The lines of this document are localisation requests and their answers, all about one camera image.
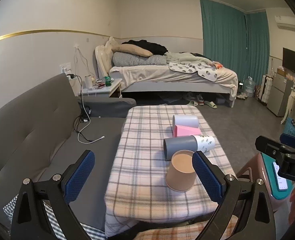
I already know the brown paper cup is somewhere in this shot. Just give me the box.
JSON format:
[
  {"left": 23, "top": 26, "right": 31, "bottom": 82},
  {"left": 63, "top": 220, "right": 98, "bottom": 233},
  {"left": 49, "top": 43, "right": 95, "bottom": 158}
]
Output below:
[{"left": 166, "top": 150, "right": 196, "bottom": 192}]

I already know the white cup green print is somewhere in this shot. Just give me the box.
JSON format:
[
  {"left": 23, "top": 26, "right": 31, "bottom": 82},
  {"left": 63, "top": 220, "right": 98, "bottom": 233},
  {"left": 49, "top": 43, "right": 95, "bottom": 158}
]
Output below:
[{"left": 193, "top": 135, "right": 215, "bottom": 153}]

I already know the white plastic cup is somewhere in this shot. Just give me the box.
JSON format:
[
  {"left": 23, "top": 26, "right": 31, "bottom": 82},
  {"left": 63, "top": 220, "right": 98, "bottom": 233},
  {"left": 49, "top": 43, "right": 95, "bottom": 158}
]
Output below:
[{"left": 173, "top": 115, "right": 199, "bottom": 128}]

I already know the grey cup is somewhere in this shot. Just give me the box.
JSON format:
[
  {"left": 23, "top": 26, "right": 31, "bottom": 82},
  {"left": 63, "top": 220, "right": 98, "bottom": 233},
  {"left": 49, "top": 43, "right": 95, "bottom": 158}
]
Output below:
[{"left": 163, "top": 135, "right": 198, "bottom": 161}]

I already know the smartphone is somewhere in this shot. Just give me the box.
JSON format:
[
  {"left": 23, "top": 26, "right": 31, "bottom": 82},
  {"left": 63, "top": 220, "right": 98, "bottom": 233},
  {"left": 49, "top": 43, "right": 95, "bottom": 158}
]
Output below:
[{"left": 272, "top": 162, "right": 288, "bottom": 191}]

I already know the teal pink stool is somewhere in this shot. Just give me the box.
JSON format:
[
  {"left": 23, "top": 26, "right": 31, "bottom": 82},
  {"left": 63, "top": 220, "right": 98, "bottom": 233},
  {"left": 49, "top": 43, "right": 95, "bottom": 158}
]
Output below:
[{"left": 235, "top": 152, "right": 295, "bottom": 212}]

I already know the blue laundry basket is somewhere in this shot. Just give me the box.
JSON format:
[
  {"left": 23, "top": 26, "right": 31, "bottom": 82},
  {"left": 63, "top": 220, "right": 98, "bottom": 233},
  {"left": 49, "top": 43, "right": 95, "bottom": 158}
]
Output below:
[{"left": 283, "top": 117, "right": 295, "bottom": 137}]

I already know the grey cabinet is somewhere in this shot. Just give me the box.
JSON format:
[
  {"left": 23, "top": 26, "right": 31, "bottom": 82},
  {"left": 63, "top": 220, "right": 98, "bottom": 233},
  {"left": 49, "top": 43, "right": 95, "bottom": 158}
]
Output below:
[{"left": 267, "top": 74, "right": 294, "bottom": 117}]

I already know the water jug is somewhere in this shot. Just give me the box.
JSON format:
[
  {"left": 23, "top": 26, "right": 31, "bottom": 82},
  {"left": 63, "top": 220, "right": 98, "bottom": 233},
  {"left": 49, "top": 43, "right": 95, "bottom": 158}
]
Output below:
[{"left": 244, "top": 76, "right": 256, "bottom": 98}]

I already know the grey sofa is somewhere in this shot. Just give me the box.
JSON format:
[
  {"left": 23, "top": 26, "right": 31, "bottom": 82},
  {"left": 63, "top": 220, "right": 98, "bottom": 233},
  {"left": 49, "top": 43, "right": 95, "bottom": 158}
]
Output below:
[{"left": 0, "top": 74, "right": 136, "bottom": 229}]

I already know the television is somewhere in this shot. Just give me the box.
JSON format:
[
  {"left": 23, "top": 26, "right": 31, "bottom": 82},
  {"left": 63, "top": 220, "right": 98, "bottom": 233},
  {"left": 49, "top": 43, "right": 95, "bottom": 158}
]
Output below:
[{"left": 282, "top": 48, "right": 295, "bottom": 73}]

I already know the white slipper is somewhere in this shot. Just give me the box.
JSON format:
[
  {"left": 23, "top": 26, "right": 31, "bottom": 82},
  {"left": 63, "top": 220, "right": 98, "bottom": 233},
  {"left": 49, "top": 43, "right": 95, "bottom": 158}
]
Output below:
[{"left": 204, "top": 101, "right": 217, "bottom": 109}]

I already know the plaid table cloth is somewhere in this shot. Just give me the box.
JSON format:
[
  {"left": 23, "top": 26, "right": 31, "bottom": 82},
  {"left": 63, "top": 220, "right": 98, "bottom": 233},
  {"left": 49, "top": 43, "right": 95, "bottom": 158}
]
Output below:
[{"left": 104, "top": 104, "right": 236, "bottom": 238}]

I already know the pink box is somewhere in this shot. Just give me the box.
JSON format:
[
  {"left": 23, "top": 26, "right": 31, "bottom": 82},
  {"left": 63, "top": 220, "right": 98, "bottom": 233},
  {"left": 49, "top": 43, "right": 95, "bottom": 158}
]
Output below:
[{"left": 173, "top": 125, "right": 201, "bottom": 138}]

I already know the patterned blanket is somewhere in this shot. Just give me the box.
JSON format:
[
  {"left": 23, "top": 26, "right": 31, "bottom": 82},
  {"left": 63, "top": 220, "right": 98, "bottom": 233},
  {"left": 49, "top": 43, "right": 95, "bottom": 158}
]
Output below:
[{"left": 169, "top": 62, "right": 218, "bottom": 82}]

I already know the teal curtain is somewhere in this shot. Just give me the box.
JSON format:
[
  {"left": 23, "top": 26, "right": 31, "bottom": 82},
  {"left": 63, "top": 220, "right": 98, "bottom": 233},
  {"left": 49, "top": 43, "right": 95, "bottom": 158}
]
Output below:
[{"left": 200, "top": 0, "right": 270, "bottom": 85}]

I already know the air conditioner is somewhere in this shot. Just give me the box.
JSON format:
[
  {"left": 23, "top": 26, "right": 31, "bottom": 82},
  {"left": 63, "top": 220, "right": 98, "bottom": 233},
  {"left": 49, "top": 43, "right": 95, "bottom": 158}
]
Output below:
[{"left": 275, "top": 16, "right": 295, "bottom": 31}]

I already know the white mug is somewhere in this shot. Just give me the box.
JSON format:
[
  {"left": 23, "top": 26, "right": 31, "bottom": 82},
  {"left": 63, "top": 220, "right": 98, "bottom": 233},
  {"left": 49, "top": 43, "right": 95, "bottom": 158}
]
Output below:
[{"left": 84, "top": 75, "right": 93, "bottom": 88}]

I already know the bed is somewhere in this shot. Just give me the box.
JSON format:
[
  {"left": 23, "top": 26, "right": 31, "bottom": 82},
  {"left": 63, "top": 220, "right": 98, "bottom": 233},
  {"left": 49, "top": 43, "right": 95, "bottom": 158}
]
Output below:
[{"left": 93, "top": 37, "right": 238, "bottom": 107}]

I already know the white nightstand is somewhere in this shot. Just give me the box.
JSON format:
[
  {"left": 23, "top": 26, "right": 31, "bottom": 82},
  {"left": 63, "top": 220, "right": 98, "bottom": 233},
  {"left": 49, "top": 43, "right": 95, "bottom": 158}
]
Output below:
[{"left": 82, "top": 79, "right": 122, "bottom": 98}]

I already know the black clothes pile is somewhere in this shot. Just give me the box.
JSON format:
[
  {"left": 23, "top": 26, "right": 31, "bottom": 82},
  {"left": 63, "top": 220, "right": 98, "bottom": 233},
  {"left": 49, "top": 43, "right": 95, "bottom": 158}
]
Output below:
[{"left": 122, "top": 40, "right": 168, "bottom": 55}]

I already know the striped pillow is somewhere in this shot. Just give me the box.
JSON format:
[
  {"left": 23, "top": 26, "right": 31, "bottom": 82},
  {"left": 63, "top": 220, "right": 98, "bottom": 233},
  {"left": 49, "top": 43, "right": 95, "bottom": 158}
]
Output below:
[{"left": 112, "top": 52, "right": 167, "bottom": 67}]

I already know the beige pillow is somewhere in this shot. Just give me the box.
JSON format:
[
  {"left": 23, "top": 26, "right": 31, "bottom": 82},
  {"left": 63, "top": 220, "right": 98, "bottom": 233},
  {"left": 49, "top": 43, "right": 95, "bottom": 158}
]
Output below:
[{"left": 112, "top": 44, "right": 153, "bottom": 57}]

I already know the white charging cable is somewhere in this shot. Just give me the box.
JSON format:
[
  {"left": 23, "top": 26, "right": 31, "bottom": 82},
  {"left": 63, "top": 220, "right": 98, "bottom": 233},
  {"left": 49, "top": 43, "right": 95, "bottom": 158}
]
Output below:
[{"left": 73, "top": 45, "right": 106, "bottom": 145}]

